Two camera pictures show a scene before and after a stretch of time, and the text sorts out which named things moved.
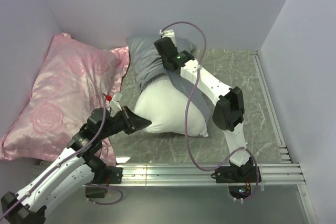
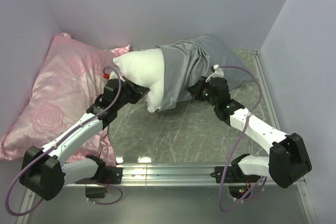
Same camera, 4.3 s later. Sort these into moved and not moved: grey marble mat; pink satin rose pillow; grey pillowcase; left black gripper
Moved: left black gripper; grey pillowcase
Not moved: pink satin rose pillow; grey marble mat
